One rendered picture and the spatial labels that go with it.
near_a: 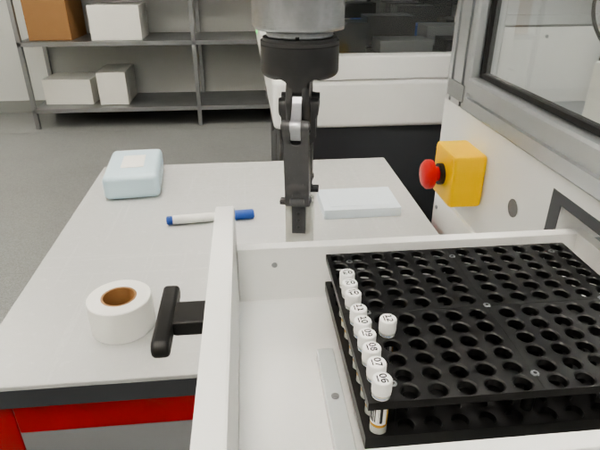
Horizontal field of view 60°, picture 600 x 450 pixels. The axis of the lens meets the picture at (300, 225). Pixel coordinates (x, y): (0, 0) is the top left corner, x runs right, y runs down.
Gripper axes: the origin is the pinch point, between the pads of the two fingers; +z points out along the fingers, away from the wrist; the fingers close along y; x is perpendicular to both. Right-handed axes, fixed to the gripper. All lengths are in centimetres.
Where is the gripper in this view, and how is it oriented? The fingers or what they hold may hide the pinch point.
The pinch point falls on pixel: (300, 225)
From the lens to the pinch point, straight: 58.3
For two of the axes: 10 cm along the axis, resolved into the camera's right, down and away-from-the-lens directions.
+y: 0.7, -4.5, 8.9
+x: -10.0, -0.3, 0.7
